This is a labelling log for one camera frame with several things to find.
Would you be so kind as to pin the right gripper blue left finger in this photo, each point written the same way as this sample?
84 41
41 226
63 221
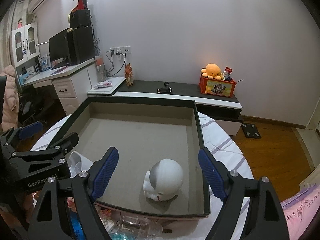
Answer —
51 219

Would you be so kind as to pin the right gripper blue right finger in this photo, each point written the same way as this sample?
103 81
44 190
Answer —
265 218

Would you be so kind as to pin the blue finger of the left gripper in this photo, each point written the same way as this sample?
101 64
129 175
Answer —
30 130

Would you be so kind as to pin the teal item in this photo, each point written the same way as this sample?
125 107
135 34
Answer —
121 236

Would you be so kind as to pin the white astronaut figurine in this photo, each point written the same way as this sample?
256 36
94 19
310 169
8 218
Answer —
163 181

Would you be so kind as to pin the blue highlighter marker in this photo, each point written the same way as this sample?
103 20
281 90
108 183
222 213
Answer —
77 226

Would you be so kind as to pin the pink building block figure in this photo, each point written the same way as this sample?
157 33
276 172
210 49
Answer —
105 216

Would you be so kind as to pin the pink down jacket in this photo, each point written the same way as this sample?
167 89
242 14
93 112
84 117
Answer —
11 100

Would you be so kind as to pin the black office chair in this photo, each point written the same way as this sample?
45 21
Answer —
35 104

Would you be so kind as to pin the pink quilt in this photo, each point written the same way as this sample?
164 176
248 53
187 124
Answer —
300 209

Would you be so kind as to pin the white desk with drawers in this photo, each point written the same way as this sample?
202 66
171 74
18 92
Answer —
71 83

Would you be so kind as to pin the black computer monitor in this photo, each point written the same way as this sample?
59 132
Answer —
58 49

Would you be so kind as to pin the black bathroom scale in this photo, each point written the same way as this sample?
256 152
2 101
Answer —
250 131

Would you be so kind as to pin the white glass door cabinet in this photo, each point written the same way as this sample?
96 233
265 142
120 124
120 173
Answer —
24 44

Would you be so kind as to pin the striped white tablecloth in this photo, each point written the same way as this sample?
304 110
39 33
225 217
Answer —
222 147

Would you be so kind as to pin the white side cabinet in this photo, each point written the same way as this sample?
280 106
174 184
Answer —
107 87

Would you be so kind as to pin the orange lid water bottle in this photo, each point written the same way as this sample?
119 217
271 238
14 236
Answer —
100 69

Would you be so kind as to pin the black computer tower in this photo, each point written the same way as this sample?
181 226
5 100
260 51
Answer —
80 45

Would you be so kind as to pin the black white TV cabinet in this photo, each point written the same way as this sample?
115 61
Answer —
225 111

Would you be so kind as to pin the orange snack bag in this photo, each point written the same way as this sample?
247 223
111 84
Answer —
128 75

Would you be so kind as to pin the black and pink tray box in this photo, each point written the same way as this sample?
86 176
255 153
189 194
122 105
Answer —
144 131

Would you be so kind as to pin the black speaker box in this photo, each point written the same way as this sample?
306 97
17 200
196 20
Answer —
80 18

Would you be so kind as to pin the red cartoon storage crate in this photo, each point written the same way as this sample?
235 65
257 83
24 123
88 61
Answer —
217 87

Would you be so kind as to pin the black massage gun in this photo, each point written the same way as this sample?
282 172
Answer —
166 89

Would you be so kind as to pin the orange octopus plush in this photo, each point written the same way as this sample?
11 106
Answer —
212 71

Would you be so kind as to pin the white wall socket strip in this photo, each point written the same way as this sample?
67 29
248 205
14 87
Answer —
122 50

